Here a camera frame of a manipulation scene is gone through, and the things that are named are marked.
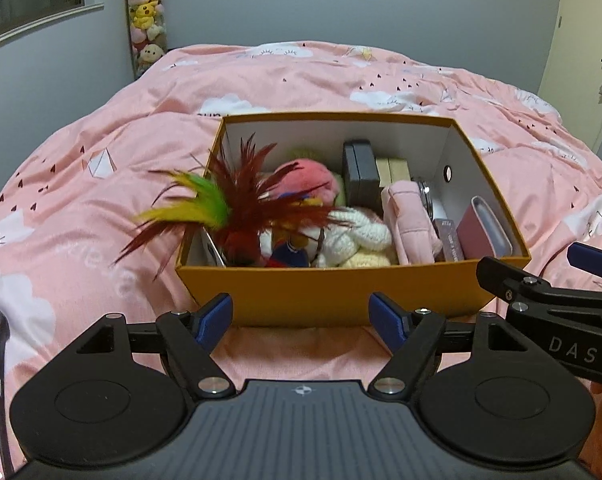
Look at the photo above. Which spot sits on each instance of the cream door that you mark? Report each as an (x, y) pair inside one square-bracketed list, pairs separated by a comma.
[(581, 35)]

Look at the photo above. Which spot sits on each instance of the orange cardboard box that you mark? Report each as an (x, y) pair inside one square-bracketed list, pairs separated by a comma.
[(331, 295)]

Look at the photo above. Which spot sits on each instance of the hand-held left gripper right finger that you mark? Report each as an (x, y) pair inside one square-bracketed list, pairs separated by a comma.
[(386, 317)]

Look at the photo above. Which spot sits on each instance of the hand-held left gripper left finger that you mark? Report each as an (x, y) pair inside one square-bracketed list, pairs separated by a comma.
[(216, 317)]

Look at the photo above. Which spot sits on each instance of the blue yellow plush toy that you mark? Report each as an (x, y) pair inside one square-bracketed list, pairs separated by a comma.
[(288, 252)]

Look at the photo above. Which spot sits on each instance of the pink green plush toy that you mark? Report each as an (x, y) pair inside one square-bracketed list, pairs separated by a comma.
[(306, 175)]

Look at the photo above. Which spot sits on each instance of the beige box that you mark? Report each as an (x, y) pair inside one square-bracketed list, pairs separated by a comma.
[(393, 169)]

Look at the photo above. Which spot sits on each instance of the pink pouch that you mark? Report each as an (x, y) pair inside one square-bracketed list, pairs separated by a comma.
[(411, 225)]

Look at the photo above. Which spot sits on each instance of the pink printed blanket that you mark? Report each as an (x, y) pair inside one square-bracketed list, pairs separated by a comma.
[(131, 135)]

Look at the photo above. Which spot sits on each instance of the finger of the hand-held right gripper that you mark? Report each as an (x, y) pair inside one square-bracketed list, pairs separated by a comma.
[(596, 262), (521, 285)]

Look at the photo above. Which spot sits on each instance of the colourful feather toy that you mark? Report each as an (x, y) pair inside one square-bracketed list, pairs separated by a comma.
[(241, 210)]

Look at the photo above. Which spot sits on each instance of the white crochet doll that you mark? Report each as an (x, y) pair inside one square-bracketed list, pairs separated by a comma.
[(361, 235)]

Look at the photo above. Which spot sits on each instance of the pink rectangular case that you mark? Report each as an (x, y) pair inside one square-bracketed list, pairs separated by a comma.
[(481, 232)]

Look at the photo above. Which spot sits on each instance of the grey box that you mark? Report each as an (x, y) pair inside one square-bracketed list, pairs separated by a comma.
[(361, 175)]

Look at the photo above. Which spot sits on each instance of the hanging plush toys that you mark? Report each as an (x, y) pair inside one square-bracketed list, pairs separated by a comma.
[(146, 15)]

